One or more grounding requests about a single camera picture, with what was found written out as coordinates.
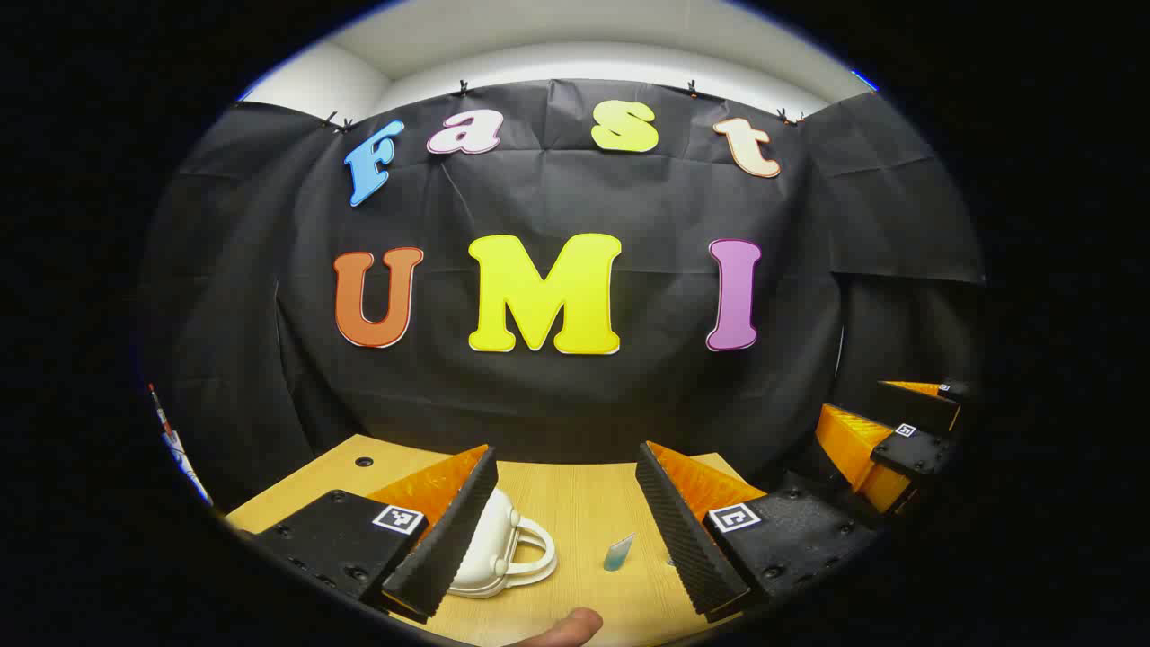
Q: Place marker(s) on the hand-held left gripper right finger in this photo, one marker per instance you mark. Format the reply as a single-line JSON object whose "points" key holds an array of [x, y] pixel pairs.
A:
{"points": [[687, 539]]}

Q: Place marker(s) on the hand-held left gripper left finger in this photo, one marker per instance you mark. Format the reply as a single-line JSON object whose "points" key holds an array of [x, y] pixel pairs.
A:
{"points": [[454, 530]]}

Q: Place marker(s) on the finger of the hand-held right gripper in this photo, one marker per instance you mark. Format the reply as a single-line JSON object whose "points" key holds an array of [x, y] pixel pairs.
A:
{"points": [[916, 454], [925, 409]]}

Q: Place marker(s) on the white suitcase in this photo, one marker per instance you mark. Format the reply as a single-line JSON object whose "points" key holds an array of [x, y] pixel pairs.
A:
{"points": [[503, 557]]}

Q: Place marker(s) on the blue skincare tube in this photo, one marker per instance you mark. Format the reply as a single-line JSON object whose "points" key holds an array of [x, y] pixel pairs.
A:
{"points": [[618, 553]]}

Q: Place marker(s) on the colourful printed sheet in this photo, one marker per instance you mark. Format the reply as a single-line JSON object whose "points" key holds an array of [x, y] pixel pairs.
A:
{"points": [[175, 445]]}

